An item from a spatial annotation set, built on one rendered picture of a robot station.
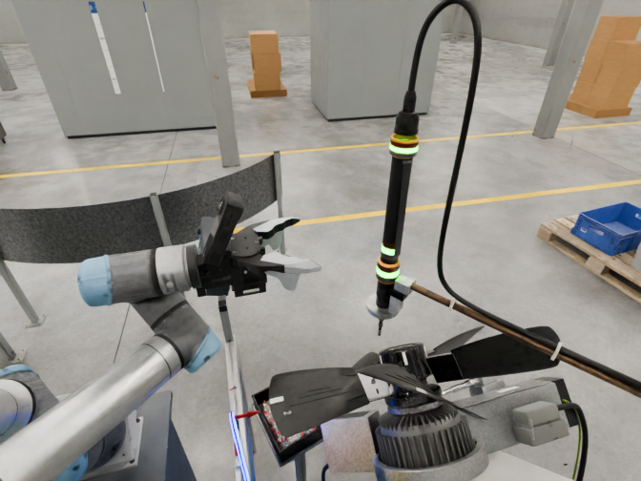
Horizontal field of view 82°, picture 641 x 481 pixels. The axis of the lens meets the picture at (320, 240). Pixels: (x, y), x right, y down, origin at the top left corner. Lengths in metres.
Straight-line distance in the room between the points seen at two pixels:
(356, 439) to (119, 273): 0.74
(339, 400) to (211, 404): 1.55
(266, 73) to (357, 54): 2.57
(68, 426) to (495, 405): 0.91
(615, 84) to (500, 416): 8.08
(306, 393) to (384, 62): 6.51
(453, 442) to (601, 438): 1.79
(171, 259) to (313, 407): 0.51
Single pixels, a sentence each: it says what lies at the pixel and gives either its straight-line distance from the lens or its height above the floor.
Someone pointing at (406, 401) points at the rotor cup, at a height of 1.19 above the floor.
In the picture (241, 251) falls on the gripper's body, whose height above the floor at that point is 1.66.
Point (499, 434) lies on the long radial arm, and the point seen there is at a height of 1.09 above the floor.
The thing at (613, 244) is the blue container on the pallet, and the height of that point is 0.25.
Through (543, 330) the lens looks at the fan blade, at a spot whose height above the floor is 1.41.
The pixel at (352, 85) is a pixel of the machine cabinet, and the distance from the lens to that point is 6.97.
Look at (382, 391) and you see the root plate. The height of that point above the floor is 1.18.
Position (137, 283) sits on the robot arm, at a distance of 0.61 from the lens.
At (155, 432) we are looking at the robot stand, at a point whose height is 1.00.
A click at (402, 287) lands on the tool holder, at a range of 0.72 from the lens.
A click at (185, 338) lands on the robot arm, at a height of 1.51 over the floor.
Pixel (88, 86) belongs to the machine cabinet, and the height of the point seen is 0.78.
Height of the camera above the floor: 2.00
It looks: 34 degrees down
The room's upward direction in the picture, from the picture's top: straight up
